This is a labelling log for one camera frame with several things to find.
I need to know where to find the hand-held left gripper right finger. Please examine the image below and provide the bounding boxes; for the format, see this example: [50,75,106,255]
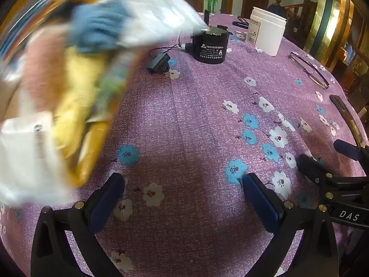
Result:
[242,172,339,277]

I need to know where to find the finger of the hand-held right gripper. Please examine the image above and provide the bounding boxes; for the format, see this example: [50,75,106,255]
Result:
[334,139,369,162]
[297,154,335,185]

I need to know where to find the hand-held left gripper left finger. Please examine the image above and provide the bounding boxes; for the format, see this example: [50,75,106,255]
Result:
[30,172,130,277]

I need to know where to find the yellow plastic basket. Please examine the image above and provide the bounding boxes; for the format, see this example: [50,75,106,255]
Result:
[0,0,139,188]

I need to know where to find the light yellow cloth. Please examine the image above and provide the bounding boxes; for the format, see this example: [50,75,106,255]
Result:
[53,49,110,162]

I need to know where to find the pink fluffy cloth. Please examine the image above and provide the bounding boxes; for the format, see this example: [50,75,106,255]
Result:
[23,32,72,110]

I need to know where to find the blue cloth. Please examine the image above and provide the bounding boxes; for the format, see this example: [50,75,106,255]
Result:
[69,0,130,51]

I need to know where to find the purple eyeglasses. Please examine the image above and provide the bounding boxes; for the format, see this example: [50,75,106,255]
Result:
[289,51,330,90]

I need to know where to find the purple floral tablecloth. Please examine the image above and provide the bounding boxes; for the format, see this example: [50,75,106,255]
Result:
[0,12,369,277]

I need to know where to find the gold pillar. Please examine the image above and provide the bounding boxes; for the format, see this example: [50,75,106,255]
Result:
[310,0,355,64]

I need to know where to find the white plastic jar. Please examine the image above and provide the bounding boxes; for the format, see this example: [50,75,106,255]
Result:
[246,6,287,57]

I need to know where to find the black power adapter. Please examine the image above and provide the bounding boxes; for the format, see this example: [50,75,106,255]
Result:
[148,54,170,74]

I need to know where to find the wooden stair railing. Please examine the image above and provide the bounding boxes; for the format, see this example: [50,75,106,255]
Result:
[274,0,318,35]

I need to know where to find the black electric motor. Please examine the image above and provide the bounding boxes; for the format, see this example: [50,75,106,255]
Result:
[192,25,232,63]

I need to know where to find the black motor cable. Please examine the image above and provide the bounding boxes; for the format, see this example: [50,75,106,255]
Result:
[149,32,188,58]

